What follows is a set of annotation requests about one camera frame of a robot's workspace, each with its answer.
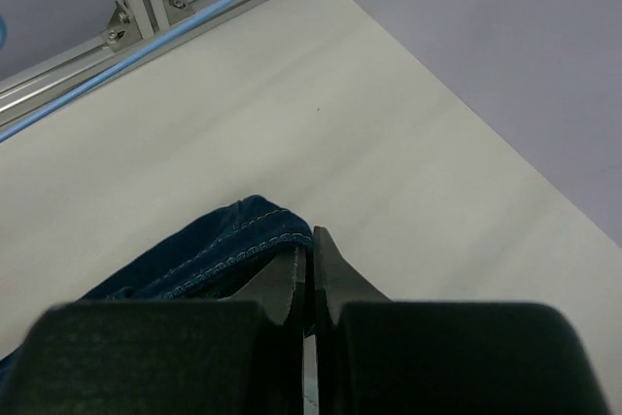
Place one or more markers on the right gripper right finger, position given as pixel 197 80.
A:
pixel 379 356

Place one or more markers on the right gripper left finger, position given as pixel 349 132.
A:
pixel 238 355

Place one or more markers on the dark blue denim skirt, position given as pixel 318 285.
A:
pixel 210 257

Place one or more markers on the light blue wire hanger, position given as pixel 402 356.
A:
pixel 55 51

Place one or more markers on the left aluminium frame post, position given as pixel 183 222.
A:
pixel 137 32

